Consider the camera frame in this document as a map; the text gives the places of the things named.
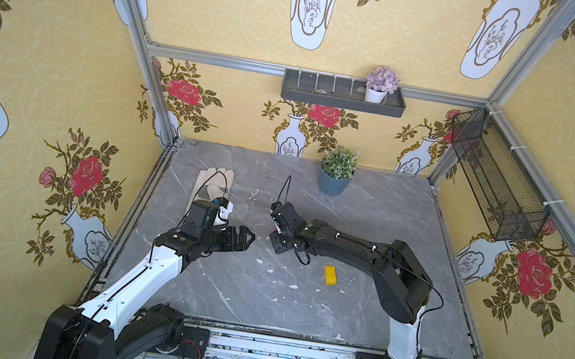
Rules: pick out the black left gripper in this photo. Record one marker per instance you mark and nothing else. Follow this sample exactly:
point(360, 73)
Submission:
point(224, 237)

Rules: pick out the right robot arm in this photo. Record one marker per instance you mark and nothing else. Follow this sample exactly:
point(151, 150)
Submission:
point(402, 286)

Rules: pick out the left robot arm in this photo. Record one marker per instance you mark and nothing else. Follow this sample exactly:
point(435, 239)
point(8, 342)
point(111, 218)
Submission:
point(115, 324)

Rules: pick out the beige work glove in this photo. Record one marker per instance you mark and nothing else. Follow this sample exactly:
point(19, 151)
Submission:
point(212, 184)

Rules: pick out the blue pot green plant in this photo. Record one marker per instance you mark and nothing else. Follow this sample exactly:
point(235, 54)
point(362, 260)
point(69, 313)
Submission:
point(337, 170)

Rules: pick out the purple flower white pot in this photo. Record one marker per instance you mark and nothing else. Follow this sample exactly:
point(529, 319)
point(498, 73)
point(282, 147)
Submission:
point(381, 82)

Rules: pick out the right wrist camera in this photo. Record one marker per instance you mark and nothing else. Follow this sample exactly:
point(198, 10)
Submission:
point(286, 218)

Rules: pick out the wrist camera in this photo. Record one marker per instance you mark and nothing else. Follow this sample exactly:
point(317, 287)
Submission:
point(225, 208)
point(286, 218)

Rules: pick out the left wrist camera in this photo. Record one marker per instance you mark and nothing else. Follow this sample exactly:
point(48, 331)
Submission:
point(225, 208)

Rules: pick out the grey wall shelf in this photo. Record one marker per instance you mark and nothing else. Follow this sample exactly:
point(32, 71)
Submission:
point(337, 91)

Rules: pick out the black wire mesh basket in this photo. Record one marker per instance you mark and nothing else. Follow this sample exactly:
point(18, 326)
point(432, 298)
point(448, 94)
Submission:
point(509, 201)

